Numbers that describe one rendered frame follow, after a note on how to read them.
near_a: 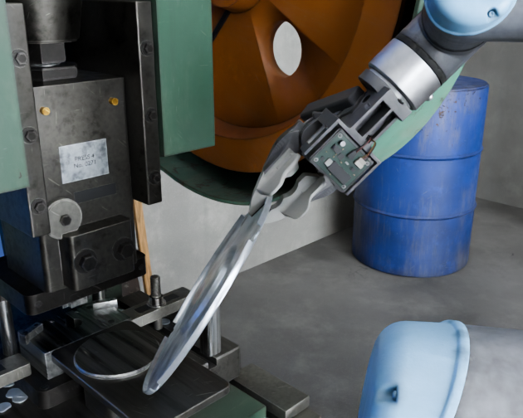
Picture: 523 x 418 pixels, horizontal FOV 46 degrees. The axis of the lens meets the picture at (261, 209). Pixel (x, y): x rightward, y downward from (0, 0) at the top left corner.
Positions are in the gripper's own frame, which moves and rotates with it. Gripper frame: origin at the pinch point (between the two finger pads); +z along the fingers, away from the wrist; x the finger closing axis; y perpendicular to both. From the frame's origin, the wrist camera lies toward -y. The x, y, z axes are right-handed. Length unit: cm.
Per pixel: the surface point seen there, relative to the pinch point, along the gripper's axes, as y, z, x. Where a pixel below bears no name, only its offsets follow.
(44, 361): -12.6, 40.8, -2.8
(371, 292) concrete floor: -172, 22, 123
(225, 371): -20.5, 28.2, 23.0
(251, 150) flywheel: -35.3, -0.8, 3.0
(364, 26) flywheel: -17.4, -26.0, -2.4
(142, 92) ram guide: -15.8, 1.7, -18.5
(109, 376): -4.6, 32.1, 3.3
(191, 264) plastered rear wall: -182, 69, 57
